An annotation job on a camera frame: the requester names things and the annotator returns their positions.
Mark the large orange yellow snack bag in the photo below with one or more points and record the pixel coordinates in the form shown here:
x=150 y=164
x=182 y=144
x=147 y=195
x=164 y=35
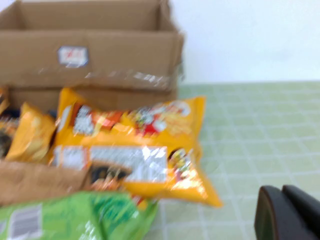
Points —
x=150 y=140

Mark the dark blue snack packet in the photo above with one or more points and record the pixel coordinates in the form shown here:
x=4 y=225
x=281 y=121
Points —
x=6 y=135

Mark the large green snack bag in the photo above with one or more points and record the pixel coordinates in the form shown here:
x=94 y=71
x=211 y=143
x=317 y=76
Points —
x=75 y=217

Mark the white red-text label sticker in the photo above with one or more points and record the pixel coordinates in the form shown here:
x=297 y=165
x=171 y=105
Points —
x=72 y=56

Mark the green checkered tablecloth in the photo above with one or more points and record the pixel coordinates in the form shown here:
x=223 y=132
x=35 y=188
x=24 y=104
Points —
x=250 y=125

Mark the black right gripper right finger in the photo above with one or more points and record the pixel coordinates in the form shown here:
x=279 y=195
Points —
x=305 y=205

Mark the small yellow snack packet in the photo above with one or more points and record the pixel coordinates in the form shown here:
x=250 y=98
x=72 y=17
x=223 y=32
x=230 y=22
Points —
x=30 y=135

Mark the taped brown cardboard box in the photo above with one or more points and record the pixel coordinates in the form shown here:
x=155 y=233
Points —
x=112 y=50

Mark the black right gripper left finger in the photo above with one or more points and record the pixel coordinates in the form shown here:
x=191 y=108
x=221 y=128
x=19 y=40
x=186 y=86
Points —
x=275 y=220

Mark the long brown kraft packet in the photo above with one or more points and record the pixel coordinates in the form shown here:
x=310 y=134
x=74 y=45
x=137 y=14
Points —
x=37 y=180

